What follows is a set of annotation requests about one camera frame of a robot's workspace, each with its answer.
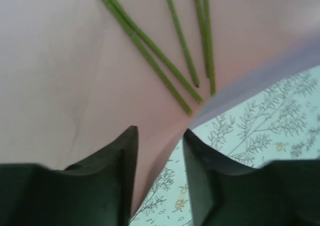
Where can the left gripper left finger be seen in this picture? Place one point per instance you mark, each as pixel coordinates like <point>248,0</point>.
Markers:
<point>62,198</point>

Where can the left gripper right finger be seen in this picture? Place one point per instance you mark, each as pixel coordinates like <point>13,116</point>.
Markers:
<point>250,198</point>

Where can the pink and purple wrapping paper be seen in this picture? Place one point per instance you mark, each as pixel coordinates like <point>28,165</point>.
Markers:
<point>50,61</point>

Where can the floral patterned tablecloth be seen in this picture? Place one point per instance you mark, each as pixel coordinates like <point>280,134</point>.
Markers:
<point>262,111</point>

